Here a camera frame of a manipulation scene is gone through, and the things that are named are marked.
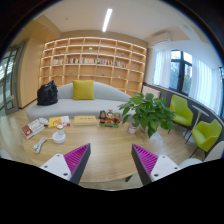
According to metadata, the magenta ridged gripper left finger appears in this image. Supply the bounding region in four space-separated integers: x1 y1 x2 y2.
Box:
41 144 91 184

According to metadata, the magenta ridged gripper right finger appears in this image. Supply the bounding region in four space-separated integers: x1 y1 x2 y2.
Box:
131 144 180 185

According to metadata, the white round socket base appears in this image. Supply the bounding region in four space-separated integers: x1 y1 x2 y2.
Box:
52 132 66 144

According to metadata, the round wooden table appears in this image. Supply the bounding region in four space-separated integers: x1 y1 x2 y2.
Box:
23 123 154 182

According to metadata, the yellow and white book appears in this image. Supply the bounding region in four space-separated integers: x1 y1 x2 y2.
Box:
48 116 70 128

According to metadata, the yellow box book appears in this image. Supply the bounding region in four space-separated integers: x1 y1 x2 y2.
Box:
74 116 97 125

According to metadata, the green potted plant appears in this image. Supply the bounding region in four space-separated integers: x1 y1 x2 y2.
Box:
119 93 175 137

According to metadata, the green chair far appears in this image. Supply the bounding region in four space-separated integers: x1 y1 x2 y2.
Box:
170 94 193 130

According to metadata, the green chair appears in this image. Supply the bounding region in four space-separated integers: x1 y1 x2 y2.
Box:
170 94 193 130
192 119 222 154

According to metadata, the colourful figurine set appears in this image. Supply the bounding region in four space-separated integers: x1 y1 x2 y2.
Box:
98 109 121 128

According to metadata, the green chair near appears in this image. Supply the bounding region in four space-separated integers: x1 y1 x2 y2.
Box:
192 119 222 154

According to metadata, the white chair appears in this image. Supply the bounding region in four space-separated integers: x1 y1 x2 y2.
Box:
179 141 224 169

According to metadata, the black bag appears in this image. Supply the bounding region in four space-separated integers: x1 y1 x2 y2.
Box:
37 81 58 106

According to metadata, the yellow cushion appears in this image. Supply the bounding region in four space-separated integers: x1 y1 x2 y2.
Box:
73 80 95 100

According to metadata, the grey curved sofa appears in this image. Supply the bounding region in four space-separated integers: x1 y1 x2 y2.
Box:
26 82 130 121

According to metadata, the white curtain right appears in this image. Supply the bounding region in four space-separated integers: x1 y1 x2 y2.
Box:
189 57 222 114

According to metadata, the white curtain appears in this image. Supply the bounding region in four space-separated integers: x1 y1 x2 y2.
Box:
153 50 171 88
189 57 222 114

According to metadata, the wooden bookshelf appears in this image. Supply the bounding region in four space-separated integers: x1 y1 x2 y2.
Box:
39 37 147 96

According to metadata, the white curtain left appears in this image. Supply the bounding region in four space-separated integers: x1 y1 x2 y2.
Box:
153 50 171 88

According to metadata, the glass door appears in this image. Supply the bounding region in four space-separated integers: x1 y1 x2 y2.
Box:
0 43 24 115

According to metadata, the white air conditioner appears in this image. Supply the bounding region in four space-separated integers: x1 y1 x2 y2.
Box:
152 32 172 46

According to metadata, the ceiling light strip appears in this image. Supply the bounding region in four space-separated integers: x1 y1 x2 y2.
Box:
102 8 113 32

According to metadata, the white charger cable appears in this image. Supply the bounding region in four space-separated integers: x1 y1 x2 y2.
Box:
33 136 54 155

